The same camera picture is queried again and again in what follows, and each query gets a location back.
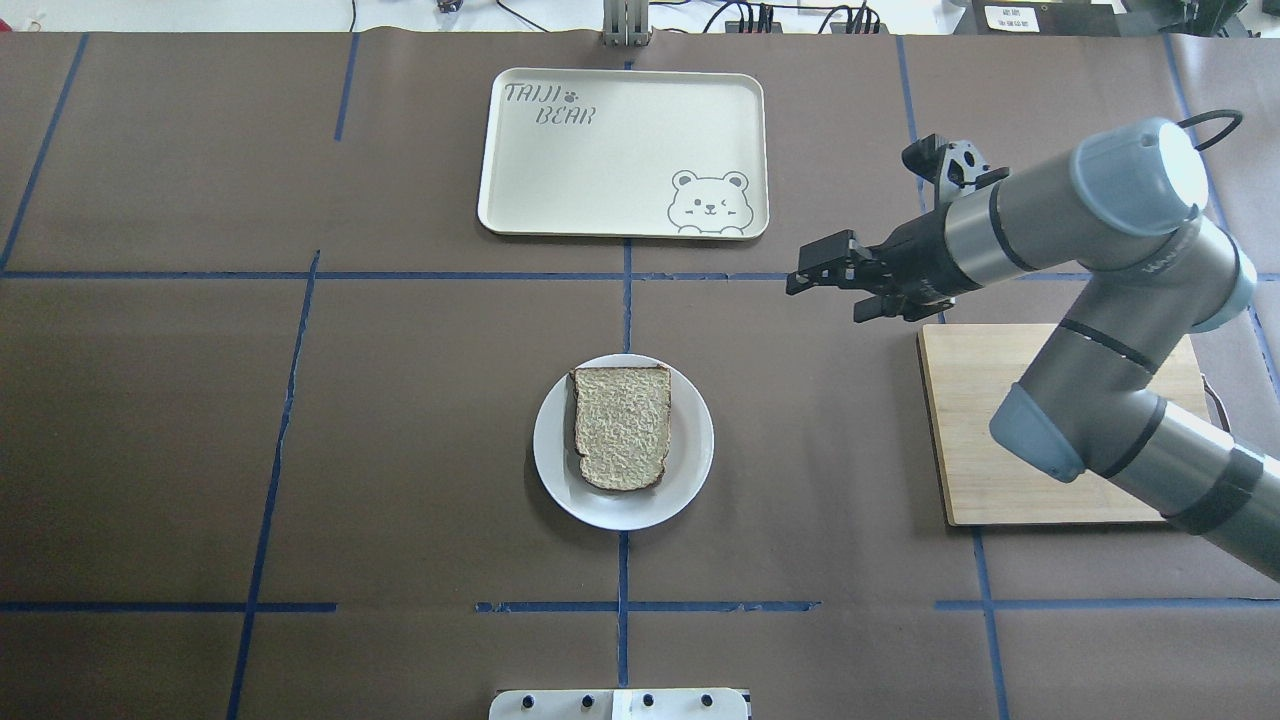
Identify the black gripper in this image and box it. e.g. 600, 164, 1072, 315
785, 209, 956, 323

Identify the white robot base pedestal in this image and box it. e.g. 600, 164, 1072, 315
488, 687, 753, 719

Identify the cream bear tray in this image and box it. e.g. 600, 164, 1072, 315
477, 67, 771, 241

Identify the wooden cutting board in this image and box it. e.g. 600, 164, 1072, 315
918, 324, 1161, 527

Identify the white round plate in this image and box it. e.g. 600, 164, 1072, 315
532, 354, 716, 530

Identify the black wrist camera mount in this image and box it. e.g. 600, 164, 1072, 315
900, 135, 1011, 209

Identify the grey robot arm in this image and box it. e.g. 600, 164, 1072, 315
786, 117, 1279, 578

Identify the aluminium frame post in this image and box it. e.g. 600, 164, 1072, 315
602, 0, 653, 47

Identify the black cable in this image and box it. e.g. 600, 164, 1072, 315
1176, 109, 1245, 152

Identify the brown bread slice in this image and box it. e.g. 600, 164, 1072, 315
570, 365, 672, 493

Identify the black box with label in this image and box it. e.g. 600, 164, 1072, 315
952, 1, 1121, 37

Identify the black power strip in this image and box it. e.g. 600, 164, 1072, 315
703, 1, 890, 36

